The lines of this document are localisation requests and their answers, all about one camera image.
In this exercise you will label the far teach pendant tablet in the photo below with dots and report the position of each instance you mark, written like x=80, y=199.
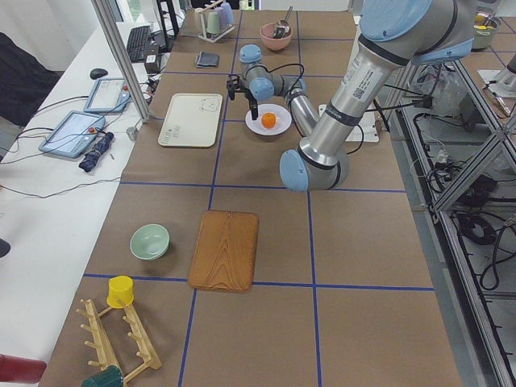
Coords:
x=108, y=95

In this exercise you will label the small black box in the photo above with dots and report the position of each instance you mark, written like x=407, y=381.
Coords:
x=152, y=63

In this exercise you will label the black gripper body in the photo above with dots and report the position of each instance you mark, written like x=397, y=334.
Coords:
x=248, y=95

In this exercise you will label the cream bear tray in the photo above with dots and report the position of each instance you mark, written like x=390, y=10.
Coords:
x=191, y=121

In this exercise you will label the pink bowl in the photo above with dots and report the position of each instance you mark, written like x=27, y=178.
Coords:
x=271, y=42

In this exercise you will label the red cylinder object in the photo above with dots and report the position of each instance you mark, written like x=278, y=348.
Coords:
x=16, y=369

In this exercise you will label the orange fruit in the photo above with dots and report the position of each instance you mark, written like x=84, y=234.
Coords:
x=268, y=120

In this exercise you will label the light green bowl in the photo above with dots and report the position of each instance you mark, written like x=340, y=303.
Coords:
x=150, y=242

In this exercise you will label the white wire cup rack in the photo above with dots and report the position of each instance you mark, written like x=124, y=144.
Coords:
x=200, y=18

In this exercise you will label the white round plate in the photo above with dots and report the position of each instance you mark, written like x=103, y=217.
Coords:
x=281, y=124

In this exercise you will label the wooden peg rack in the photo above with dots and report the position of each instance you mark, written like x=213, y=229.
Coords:
x=118, y=340

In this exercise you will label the folded dark blue umbrella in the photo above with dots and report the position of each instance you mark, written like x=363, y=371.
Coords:
x=93, y=156

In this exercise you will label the teach pendant tablet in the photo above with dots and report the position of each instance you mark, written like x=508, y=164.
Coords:
x=108, y=95
x=74, y=134

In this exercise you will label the steel pot with yellow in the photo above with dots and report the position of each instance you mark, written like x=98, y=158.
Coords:
x=485, y=28

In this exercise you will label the blue cup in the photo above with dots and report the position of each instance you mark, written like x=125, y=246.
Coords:
x=227, y=13

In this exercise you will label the aluminium frame post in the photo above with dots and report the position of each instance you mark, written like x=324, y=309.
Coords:
x=117, y=46

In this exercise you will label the black keyboard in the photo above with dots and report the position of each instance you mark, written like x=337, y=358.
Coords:
x=138, y=42

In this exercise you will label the yellow cup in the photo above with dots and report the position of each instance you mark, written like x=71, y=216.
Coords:
x=120, y=292

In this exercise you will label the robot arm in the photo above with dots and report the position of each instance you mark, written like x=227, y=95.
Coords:
x=392, y=35

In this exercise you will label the dark green cup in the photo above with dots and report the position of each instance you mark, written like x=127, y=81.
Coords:
x=109, y=377

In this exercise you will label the metal scoop in bowl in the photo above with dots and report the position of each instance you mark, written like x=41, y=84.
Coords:
x=282, y=27

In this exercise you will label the aluminium frame rack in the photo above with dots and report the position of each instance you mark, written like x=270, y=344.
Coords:
x=454, y=135

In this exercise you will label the black computer mouse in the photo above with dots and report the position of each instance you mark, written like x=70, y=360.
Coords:
x=97, y=73

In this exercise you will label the wooden cutting board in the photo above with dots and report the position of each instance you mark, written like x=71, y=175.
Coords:
x=225, y=252

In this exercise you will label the grey folded cloth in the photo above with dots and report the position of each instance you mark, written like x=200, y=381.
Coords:
x=207, y=60

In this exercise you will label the purple cup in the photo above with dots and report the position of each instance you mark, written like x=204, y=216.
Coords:
x=221, y=13

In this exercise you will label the near teach pendant tablet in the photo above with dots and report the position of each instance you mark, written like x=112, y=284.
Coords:
x=74, y=134

